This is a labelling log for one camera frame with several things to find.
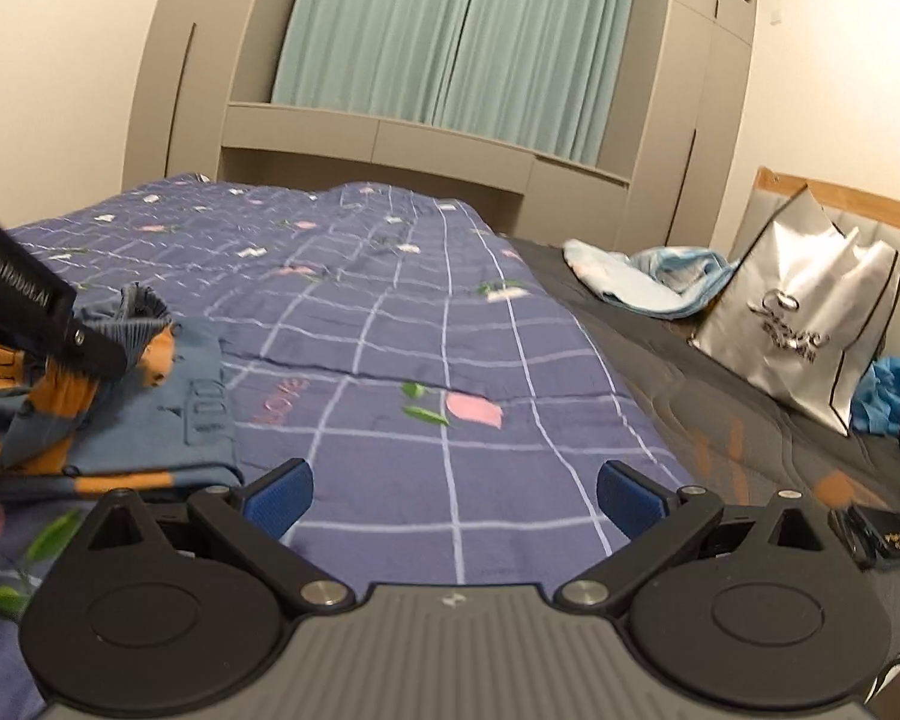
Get blue checked floral quilt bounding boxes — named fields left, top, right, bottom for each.
left=0, top=172, right=692, bottom=720

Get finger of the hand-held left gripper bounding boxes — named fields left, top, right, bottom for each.
left=43, top=319, right=130, bottom=385

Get beige wardrobe with round hole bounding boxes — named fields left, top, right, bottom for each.
left=621, top=0, right=763, bottom=257

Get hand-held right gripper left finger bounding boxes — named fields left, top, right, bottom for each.
left=73, top=457, right=357, bottom=613

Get dark grey mattress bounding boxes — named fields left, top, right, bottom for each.
left=495, top=235, right=900, bottom=720

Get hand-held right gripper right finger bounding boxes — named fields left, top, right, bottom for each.
left=553, top=459, right=835, bottom=613

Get small black box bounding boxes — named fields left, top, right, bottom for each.
left=827, top=505, right=900, bottom=569

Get light blue crumpled cloth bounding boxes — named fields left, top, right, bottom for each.
left=562, top=238, right=737, bottom=321

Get bright blue cloth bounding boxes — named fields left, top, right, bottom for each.
left=850, top=356, right=900, bottom=437

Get silver shopping bag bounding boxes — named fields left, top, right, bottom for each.
left=688, top=184, right=900, bottom=437

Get blue pants with orange patches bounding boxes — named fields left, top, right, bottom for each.
left=0, top=281, right=246, bottom=500

